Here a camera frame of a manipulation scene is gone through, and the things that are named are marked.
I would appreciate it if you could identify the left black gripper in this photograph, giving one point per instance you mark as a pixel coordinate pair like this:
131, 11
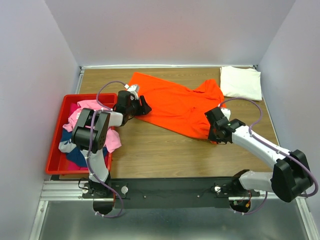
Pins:
143, 109

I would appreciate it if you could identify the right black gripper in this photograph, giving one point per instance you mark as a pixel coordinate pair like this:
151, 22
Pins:
212, 137

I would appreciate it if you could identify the orange t shirt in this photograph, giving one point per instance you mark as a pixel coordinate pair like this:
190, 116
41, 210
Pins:
177, 108

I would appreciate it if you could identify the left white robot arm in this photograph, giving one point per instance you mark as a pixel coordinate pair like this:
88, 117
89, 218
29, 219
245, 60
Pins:
90, 135

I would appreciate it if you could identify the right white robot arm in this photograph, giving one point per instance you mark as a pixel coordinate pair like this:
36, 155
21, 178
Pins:
290, 174

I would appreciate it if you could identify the folded white t shirt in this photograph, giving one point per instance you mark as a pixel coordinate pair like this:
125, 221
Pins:
240, 83

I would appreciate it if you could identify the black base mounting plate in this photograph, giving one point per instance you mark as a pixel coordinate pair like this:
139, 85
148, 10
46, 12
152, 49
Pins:
171, 193

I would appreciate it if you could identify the magenta t shirt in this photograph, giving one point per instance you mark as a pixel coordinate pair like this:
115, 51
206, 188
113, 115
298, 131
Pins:
74, 111

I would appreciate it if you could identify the navy blue printed t shirt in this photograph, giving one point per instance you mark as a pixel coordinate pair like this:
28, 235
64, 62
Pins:
72, 152

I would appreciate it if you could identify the red plastic bin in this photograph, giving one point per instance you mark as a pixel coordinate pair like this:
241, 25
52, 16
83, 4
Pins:
57, 162

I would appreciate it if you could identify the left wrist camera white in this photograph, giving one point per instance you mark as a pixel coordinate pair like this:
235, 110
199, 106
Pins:
133, 89

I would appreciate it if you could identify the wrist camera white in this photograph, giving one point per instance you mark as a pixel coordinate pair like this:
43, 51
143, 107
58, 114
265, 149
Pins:
133, 89
226, 112

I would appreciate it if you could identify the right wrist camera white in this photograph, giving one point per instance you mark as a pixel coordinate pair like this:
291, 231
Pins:
226, 112

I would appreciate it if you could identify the aluminium frame rail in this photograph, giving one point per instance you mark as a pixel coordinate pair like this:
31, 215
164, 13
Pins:
68, 190

